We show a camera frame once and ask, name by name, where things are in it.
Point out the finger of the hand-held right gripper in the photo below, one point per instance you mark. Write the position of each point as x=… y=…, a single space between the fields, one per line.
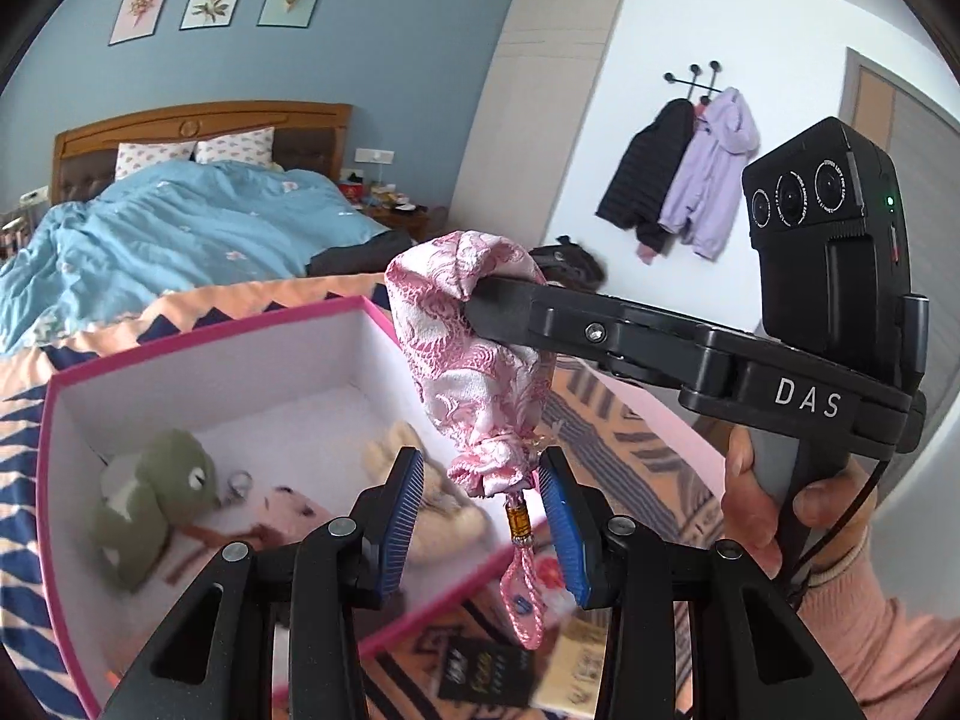
x=570 y=322

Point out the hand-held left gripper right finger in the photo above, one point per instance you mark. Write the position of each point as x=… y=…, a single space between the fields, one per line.
x=566 y=532

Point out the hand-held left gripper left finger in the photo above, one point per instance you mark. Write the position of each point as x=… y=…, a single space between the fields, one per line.
x=397 y=510

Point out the cream plush toy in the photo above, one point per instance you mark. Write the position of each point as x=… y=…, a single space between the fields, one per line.
x=450 y=521

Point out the pink knitted plush bear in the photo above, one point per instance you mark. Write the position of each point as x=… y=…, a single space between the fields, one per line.
x=296 y=506

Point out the tan paper packet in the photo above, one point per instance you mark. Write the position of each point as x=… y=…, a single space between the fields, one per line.
x=574 y=660

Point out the black printed packet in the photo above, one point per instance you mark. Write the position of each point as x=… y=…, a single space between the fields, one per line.
x=480 y=671

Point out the pink cardboard box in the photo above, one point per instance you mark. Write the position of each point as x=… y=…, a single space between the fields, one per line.
x=225 y=375

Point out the green plush frog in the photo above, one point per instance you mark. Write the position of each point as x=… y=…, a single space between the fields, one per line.
x=150 y=495

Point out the person's right hand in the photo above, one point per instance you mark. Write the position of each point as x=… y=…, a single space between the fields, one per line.
x=742 y=495

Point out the dark backpack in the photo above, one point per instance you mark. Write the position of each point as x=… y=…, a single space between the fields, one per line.
x=570 y=262

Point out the lilac hooded jacket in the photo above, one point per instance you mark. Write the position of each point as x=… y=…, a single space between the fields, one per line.
x=712 y=172

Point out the black puffer jacket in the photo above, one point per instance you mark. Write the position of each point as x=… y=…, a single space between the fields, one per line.
x=649 y=165

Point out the grey door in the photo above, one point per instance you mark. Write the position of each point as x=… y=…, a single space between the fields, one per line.
x=892 y=112

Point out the cluttered wooden nightstand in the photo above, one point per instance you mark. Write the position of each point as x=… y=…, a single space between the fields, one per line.
x=405 y=217

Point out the dark grey cloth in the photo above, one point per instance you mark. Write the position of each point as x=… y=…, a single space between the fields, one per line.
x=360 y=255

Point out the light blue duvet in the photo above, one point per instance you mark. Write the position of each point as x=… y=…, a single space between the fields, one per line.
x=187 y=225

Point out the white patterned pillow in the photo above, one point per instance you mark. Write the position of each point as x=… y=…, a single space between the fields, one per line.
x=154 y=160
x=236 y=146

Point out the wooden padded headboard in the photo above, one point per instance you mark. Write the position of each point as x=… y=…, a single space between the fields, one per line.
x=202 y=116

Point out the row of cosmetic bottles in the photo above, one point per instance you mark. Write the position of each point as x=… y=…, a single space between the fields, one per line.
x=15 y=236

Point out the framed pink flower picture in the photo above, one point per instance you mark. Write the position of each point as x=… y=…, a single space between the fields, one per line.
x=141 y=9

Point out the beige wardrobe beside white wall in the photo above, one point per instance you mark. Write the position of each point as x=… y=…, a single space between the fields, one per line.
x=540 y=90

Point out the black wall coat rack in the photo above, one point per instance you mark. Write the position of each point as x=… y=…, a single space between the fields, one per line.
x=694 y=79

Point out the white wall socket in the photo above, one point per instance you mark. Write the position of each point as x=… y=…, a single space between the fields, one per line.
x=373 y=156
x=34 y=195

